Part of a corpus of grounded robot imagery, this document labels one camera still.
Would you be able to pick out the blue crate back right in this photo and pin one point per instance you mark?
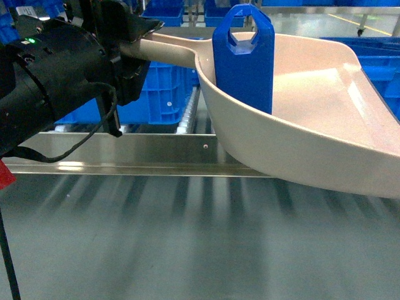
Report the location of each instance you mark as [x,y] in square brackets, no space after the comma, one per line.
[216,10]

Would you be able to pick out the blue crate front left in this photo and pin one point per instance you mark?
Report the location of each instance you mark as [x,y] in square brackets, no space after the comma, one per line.
[163,98]

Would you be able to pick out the blue plastic part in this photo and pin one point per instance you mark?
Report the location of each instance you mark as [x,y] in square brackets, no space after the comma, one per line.
[244,68]

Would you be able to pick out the blue crate back left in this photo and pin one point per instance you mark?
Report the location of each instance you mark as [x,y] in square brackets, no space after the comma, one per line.
[170,12]

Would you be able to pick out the stainless steel shelf rack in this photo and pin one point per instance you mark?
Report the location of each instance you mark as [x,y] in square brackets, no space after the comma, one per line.
[108,151]

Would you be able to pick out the blue crate front right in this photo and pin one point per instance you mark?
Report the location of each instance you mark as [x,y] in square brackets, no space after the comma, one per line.
[379,58]

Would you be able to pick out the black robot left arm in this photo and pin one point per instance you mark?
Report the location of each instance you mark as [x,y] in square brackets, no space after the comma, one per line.
[46,76]

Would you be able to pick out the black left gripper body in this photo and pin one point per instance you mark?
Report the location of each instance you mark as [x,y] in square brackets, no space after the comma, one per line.
[104,21]

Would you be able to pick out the beige plastic dustpan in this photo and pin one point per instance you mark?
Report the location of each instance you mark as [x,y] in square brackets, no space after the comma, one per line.
[328,128]

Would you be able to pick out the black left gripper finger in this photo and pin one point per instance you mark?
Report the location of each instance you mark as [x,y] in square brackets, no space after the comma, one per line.
[130,75]
[135,25]

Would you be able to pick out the blue crate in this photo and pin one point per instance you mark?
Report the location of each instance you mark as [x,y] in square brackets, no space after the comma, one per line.
[379,58]
[163,98]
[216,10]
[170,12]

